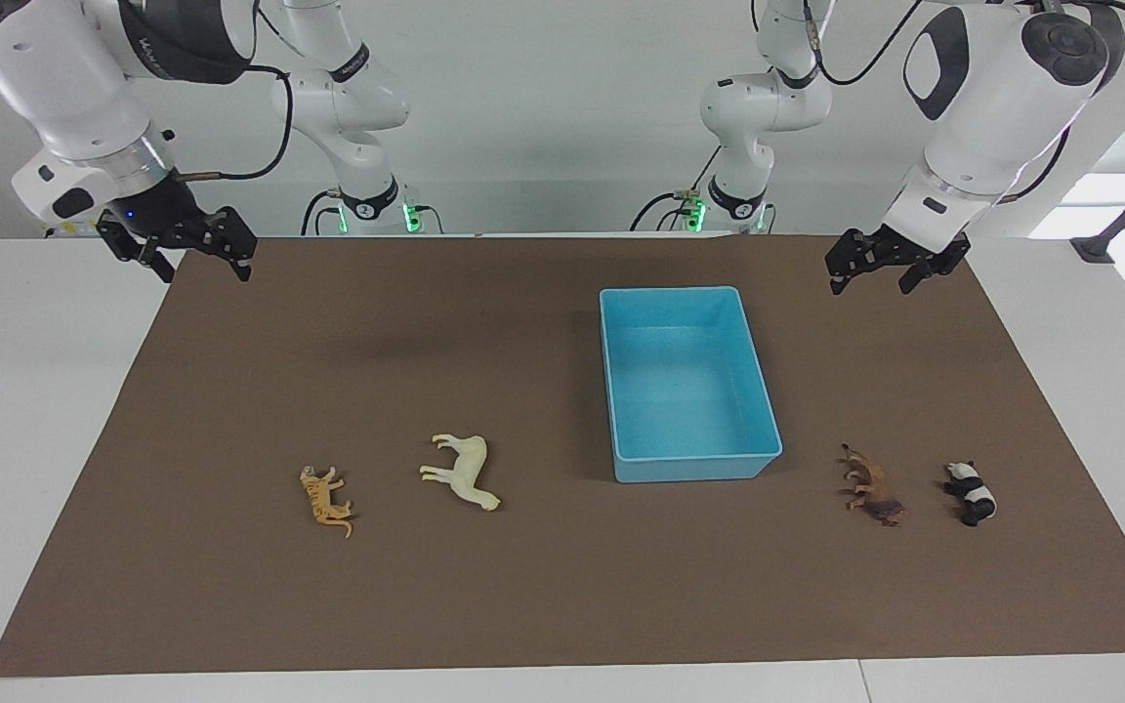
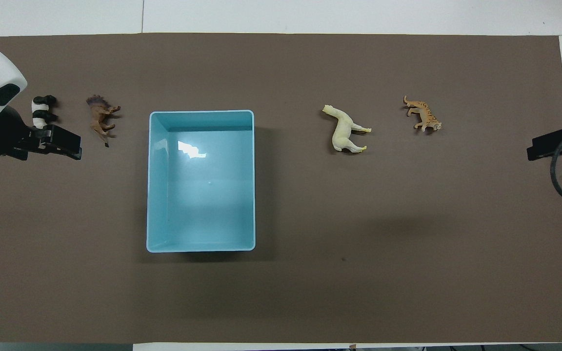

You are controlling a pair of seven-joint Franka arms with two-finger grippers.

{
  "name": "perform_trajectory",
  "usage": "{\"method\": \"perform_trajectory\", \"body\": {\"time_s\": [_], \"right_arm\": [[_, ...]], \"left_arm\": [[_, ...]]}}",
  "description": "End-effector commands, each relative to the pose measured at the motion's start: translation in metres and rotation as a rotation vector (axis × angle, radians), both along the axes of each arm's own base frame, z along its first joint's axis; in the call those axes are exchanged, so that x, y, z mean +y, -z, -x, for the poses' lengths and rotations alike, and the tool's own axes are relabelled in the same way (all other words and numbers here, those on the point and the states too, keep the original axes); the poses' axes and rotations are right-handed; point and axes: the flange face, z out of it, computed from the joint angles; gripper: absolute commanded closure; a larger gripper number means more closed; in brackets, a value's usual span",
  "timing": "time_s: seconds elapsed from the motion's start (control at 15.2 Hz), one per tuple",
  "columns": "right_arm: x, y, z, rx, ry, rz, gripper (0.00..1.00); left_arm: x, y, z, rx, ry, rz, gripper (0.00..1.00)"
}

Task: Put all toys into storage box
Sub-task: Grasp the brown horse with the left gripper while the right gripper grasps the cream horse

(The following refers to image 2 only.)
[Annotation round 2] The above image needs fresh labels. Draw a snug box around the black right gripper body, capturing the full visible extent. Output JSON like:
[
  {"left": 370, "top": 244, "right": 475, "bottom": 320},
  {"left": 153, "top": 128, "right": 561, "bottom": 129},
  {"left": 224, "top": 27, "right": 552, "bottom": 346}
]
[{"left": 527, "top": 127, "right": 562, "bottom": 162}]

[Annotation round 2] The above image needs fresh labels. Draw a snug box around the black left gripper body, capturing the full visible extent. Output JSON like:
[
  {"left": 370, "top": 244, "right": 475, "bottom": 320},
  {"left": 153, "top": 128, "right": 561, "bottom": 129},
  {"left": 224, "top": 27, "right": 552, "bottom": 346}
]
[{"left": 15, "top": 124, "right": 83, "bottom": 161}]

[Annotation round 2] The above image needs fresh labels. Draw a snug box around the black and white panda toy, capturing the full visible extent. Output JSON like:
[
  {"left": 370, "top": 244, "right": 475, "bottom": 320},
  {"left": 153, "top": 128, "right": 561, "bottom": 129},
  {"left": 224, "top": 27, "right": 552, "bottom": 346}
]
[{"left": 31, "top": 95, "right": 59, "bottom": 130}]

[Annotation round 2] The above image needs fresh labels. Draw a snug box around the brown lion toy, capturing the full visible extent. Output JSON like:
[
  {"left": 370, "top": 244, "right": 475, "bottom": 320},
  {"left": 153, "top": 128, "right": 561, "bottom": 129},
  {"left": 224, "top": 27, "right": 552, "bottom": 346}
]
[{"left": 86, "top": 95, "right": 122, "bottom": 148}]

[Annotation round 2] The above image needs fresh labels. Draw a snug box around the orange striped tiger toy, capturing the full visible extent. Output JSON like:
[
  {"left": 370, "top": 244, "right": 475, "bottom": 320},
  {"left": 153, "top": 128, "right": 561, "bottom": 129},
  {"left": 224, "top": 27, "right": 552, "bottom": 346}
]
[{"left": 403, "top": 95, "right": 443, "bottom": 133}]

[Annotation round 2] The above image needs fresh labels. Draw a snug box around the cream llama toy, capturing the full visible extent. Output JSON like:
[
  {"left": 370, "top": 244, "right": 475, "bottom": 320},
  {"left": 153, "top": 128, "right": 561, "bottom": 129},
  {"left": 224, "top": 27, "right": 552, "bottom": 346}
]
[{"left": 322, "top": 104, "right": 373, "bottom": 155}]

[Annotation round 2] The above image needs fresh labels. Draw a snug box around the light blue storage box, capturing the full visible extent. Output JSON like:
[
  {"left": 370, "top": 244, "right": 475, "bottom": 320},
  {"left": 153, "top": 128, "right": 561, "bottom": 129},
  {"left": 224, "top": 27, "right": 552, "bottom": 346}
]
[{"left": 146, "top": 110, "right": 256, "bottom": 254}]

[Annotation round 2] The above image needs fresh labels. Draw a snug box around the brown table mat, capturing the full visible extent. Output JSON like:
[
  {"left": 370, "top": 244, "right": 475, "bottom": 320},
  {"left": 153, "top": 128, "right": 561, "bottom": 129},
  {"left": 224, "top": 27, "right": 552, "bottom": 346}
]
[{"left": 0, "top": 33, "right": 562, "bottom": 345}]

